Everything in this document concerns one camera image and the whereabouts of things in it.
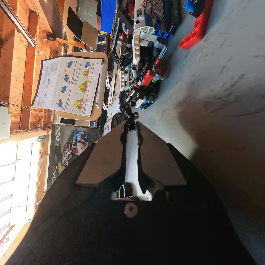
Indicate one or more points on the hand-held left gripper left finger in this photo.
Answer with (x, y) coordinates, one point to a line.
(101, 161)

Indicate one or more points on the black toy set box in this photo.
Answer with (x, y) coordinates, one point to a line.
(68, 145)

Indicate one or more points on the grey axle with black connectors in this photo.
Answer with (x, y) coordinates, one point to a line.
(130, 120)

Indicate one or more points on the toy brick race car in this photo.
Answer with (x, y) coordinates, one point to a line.
(145, 37)

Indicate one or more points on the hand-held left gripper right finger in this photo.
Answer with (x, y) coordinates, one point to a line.
(161, 163)

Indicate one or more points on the black beam with red elbow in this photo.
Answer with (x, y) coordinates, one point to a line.
(196, 31)

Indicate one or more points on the printed instruction sheet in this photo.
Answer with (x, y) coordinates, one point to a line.
(68, 87)

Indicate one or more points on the blue plastic bin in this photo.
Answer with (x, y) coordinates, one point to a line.
(107, 14)

